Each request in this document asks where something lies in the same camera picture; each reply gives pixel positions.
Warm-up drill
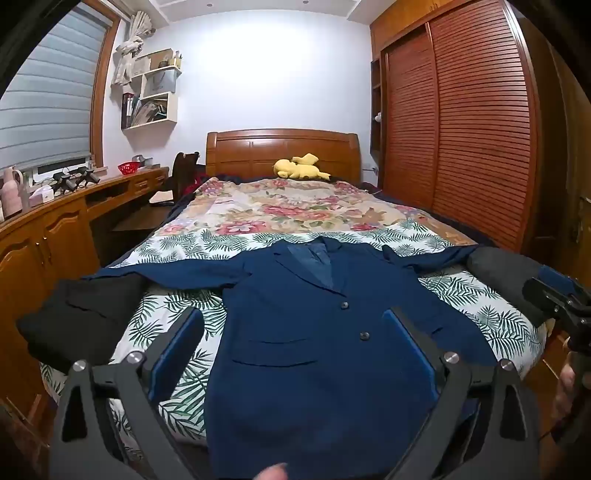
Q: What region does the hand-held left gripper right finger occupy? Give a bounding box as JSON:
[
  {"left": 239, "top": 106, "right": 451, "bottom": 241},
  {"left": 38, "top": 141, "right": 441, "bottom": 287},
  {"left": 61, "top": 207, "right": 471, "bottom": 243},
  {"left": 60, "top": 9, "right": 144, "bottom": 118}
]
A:
[{"left": 381, "top": 307, "right": 541, "bottom": 480}]

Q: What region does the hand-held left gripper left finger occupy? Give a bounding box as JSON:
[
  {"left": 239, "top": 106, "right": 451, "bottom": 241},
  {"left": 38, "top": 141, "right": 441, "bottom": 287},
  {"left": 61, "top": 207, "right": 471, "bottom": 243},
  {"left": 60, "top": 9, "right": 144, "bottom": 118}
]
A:
[{"left": 48, "top": 307, "right": 206, "bottom": 480}]

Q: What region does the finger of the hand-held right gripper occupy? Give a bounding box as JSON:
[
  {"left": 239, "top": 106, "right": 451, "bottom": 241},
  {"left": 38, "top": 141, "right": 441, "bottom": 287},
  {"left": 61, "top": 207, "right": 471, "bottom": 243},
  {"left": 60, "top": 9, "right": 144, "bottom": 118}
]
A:
[
  {"left": 538, "top": 265, "right": 591, "bottom": 301},
  {"left": 523, "top": 277, "right": 578, "bottom": 321}
]

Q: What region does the navy blue suit jacket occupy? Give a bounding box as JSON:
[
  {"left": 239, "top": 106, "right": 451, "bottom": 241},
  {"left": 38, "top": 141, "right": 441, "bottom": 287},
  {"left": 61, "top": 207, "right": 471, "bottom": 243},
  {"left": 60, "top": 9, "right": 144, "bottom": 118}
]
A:
[{"left": 81, "top": 235, "right": 497, "bottom": 480}]

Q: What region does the person's right hand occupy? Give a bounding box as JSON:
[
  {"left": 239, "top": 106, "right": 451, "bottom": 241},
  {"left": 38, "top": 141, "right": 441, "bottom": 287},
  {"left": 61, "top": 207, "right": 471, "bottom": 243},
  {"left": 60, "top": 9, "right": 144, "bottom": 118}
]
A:
[{"left": 554, "top": 364, "right": 578, "bottom": 418}]

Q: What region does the person's left hand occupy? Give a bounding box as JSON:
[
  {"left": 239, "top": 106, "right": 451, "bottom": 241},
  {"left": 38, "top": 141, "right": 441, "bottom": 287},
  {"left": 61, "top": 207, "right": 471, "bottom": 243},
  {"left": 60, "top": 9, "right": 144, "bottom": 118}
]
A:
[{"left": 252, "top": 464, "right": 289, "bottom": 480}]

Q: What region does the dark grey folded garment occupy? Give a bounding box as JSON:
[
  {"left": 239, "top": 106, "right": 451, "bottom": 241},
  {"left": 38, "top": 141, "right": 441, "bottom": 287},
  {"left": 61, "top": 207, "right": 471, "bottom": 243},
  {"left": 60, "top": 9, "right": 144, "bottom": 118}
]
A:
[{"left": 465, "top": 246, "right": 557, "bottom": 326}]

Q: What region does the leaf print bedsheet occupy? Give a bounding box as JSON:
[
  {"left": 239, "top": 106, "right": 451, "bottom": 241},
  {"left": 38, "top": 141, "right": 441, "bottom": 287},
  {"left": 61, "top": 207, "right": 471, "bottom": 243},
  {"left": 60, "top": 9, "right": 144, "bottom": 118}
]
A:
[{"left": 39, "top": 219, "right": 548, "bottom": 450}]

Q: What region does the black folded garment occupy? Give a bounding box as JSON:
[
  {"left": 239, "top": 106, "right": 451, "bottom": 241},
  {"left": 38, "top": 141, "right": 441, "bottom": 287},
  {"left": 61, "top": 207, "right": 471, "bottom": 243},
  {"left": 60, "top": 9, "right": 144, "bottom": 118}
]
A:
[{"left": 16, "top": 274, "right": 148, "bottom": 374}]

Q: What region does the wooden door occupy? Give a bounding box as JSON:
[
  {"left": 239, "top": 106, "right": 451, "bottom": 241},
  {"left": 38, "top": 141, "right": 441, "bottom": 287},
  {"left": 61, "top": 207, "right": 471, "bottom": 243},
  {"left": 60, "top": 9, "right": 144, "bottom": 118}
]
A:
[{"left": 531, "top": 28, "right": 591, "bottom": 278}]

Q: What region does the dark wooden pull-out tray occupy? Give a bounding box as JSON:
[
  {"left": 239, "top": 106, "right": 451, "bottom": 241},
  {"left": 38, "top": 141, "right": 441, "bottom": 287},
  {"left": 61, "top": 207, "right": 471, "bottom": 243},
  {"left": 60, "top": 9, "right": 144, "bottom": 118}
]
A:
[{"left": 111, "top": 203, "right": 174, "bottom": 232}]

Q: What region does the wooden louvred wardrobe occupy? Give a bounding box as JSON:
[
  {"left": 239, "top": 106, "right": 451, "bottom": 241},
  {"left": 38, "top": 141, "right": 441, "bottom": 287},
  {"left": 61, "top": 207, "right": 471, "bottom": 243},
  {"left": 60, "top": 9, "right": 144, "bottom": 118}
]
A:
[{"left": 369, "top": 0, "right": 555, "bottom": 254}]

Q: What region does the red cloth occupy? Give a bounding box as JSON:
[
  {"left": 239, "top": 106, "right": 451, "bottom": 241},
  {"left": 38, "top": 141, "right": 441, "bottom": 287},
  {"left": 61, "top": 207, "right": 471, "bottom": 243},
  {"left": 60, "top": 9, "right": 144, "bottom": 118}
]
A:
[{"left": 182, "top": 172, "right": 206, "bottom": 197}]

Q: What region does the wooden desk cabinet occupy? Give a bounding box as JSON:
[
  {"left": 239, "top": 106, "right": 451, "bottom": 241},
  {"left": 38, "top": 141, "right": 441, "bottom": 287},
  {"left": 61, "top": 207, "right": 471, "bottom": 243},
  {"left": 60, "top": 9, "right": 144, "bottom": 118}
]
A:
[{"left": 0, "top": 166, "right": 171, "bottom": 402}]

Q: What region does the floral blanket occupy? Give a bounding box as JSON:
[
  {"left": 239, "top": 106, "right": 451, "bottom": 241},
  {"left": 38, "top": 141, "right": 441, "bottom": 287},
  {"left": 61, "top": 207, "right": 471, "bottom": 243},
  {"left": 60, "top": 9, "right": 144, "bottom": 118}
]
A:
[{"left": 159, "top": 178, "right": 478, "bottom": 245}]

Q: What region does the dark brown chair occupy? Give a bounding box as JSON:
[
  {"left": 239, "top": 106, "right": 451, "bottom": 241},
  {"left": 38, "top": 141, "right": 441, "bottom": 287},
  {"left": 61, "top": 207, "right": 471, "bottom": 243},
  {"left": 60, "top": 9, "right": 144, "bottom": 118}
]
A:
[{"left": 172, "top": 151, "right": 201, "bottom": 197}]

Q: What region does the yellow plush toy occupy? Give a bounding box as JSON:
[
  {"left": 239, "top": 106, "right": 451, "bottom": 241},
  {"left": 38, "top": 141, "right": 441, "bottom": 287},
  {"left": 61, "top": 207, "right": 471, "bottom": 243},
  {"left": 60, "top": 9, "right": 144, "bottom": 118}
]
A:
[{"left": 272, "top": 153, "right": 332, "bottom": 182}]

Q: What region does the wooden bed headboard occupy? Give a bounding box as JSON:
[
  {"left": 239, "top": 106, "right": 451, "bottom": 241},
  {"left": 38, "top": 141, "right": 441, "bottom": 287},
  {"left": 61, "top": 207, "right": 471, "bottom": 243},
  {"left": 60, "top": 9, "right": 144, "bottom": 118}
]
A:
[{"left": 205, "top": 129, "right": 361, "bottom": 183}]

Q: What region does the pink vase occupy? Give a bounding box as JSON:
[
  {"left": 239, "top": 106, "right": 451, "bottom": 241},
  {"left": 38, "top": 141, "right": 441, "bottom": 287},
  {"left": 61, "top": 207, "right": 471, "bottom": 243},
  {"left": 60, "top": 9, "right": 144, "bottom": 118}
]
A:
[{"left": 1, "top": 167, "right": 26, "bottom": 217}]

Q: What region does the white paper bag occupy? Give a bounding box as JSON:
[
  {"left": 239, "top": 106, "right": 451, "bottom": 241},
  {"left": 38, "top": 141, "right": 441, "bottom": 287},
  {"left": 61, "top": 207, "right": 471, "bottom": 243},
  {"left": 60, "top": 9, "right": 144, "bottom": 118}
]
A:
[{"left": 144, "top": 71, "right": 176, "bottom": 97}]

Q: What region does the grey window blind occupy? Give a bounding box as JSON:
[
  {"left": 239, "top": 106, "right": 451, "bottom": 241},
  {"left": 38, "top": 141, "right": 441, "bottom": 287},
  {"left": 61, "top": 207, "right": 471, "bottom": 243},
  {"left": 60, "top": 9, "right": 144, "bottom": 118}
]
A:
[{"left": 0, "top": 7, "right": 116, "bottom": 169}]

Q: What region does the white dried bouquet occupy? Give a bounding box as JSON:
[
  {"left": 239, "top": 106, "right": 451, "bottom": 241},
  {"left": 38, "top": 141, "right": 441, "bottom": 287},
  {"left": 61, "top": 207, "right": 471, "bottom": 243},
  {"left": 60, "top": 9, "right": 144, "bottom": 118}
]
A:
[{"left": 112, "top": 11, "right": 153, "bottom": 86}]

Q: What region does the white wall shelf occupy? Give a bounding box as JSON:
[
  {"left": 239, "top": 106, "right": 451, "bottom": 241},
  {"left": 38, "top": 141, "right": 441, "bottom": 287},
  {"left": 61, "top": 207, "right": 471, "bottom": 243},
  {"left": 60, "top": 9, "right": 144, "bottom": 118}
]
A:
[{"left": 121, "top": 48, "right": 182, "bottom": 131}]

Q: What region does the wooden window frame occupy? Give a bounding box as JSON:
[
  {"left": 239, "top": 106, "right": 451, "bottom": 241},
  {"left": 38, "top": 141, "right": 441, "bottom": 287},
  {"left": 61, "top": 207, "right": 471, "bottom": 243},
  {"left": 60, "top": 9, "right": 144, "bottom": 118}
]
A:
[{"left": 90, "top": 0, "right": 122, "bottom": 169}]

